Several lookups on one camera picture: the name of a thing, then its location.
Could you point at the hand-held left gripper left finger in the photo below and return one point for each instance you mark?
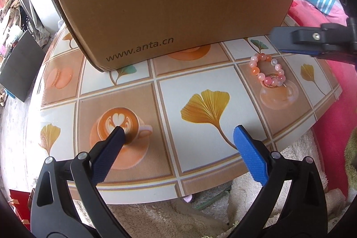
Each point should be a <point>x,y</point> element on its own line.
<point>108,154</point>

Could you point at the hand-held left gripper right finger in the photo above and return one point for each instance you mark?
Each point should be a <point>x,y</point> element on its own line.
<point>251,154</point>

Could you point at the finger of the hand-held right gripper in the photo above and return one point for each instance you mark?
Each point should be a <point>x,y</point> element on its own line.
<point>304,52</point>
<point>301,37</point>

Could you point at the brown cardboard box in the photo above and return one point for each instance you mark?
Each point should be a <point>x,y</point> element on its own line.
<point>181,3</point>

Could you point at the leaf print table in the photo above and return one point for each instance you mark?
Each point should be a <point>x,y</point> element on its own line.
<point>206,107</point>

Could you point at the cream fleece garment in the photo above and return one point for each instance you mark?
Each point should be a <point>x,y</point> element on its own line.
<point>173,215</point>

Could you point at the red gift box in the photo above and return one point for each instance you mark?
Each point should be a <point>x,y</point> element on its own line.
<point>19,204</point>

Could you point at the dark flat board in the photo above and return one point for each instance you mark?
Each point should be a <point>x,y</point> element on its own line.
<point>19,65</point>

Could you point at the clutter pile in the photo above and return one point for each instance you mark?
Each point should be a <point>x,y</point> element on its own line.
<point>14,20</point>

